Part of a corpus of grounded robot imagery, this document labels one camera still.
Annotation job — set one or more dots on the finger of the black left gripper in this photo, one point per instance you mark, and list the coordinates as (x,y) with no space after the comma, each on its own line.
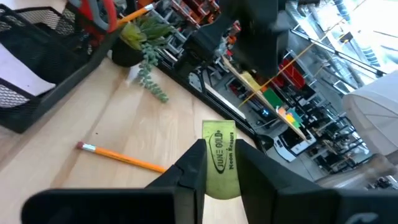
(208,43)

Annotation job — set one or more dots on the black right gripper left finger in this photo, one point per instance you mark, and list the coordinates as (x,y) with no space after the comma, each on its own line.
(124,208)

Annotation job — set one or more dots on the red storage bins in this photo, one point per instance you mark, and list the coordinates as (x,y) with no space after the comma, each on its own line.
(292,74)

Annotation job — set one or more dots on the wooden workbench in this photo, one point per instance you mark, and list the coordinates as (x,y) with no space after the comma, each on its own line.
(239,73)

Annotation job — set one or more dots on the black mesh desk organizer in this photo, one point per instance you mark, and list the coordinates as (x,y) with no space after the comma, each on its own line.
(37,59)

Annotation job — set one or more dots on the orange pencil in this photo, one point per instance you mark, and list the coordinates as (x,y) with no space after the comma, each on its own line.
(136,13)
(124,157)

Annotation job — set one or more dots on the green bin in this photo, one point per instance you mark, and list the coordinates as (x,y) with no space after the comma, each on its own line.
(273,99)

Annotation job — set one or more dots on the white black printer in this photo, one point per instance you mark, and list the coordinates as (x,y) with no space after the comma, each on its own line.
(292,146)

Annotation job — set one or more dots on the yellow-green eraser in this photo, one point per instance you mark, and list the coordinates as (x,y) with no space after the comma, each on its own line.
(220,155)

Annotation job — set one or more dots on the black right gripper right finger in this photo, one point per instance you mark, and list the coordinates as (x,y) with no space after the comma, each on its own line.
(295,205)

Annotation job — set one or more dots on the small potted succulent plant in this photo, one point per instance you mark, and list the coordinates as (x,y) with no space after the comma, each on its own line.
(136,34)

